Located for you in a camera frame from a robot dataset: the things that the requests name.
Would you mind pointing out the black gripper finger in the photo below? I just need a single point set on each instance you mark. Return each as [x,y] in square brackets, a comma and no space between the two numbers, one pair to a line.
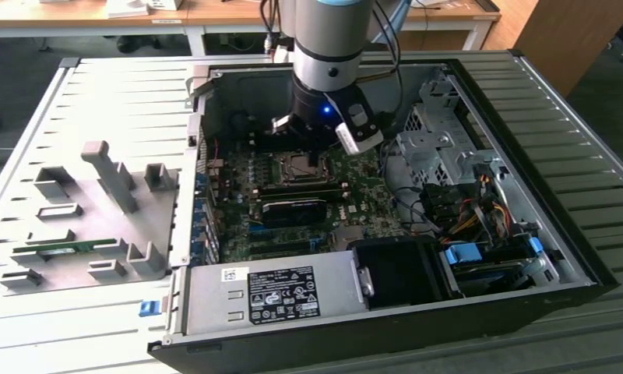
[314,157]

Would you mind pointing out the silver CPU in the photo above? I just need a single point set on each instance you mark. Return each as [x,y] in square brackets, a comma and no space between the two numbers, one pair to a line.
[298,165]

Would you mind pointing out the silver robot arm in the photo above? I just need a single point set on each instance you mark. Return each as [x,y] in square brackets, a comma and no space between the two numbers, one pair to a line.
[326,39]

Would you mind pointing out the CPU socket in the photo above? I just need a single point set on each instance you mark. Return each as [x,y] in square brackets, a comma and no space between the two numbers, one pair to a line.
[312,184]

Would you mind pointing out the black RAM slot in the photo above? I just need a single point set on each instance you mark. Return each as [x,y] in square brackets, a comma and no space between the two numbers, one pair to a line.
[301,189]
[306,196]

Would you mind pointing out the green motherboard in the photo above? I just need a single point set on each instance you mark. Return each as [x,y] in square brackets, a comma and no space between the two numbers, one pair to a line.
[366,187]

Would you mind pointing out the black graphics card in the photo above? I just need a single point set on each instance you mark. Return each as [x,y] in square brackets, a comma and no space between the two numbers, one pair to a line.
[293,216]

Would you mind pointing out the grey chipset heatsink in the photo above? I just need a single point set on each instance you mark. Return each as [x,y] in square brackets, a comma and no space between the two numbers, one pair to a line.
[348,238]

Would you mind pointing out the silver drive cage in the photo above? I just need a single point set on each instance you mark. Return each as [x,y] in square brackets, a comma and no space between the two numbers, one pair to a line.
[430,156]

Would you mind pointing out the silver power supply latch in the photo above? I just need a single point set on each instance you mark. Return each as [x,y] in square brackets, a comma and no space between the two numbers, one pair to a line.
[366,282]

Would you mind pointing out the blue disk carrier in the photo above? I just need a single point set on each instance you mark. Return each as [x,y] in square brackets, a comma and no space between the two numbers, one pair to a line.
[462,255]

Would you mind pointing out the black shoe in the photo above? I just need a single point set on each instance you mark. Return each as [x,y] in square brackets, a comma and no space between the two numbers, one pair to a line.
[135,44]

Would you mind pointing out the white device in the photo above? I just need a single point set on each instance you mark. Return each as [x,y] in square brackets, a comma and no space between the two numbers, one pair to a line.
[167,4]

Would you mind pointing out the silver power supply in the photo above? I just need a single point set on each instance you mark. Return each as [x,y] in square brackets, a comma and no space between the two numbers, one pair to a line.
[213,300]

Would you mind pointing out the white box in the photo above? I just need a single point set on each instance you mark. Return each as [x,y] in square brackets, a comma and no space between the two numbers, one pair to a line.
[129,9]

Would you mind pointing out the grey parts rack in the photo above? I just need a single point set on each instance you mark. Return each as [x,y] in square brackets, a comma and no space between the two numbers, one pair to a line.
[93,233]

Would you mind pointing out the blue case latch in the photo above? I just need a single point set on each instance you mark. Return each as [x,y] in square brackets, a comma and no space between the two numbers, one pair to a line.
[536,246]

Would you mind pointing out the black PC case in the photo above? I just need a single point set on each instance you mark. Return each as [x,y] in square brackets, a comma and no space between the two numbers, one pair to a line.
[394,343]

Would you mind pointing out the blue plastic clip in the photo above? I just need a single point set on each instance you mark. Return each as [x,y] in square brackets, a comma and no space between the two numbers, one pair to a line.
[149,308]

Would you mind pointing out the wooden cabinet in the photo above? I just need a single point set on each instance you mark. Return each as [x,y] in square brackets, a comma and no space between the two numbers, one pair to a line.
[561,39]

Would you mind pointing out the green RAM stick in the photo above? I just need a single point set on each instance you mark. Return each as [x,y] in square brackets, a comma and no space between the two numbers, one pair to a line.
[67,247]

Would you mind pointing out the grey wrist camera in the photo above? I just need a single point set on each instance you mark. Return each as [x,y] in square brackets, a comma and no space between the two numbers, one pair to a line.
[361,142]
[282,124]

